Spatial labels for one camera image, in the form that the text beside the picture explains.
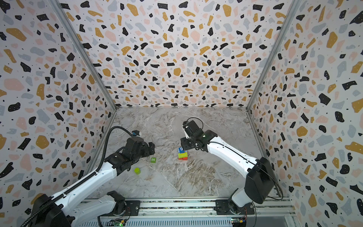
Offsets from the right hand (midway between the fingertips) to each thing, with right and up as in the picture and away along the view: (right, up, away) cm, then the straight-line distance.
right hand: (182, 140), depth 80 cm
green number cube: (-19, -14, +10) cm, 25 cm away
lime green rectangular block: (-1, -11, +8) cm, 14 cm away
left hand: (-19, -2, +1) cm, 20 cm away
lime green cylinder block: (-27, -19, +4) cm, 33 cm away
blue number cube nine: (-1, -7, +7) cm, 10 cm away
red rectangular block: (+1, -13, +11) cm, 17 cm away
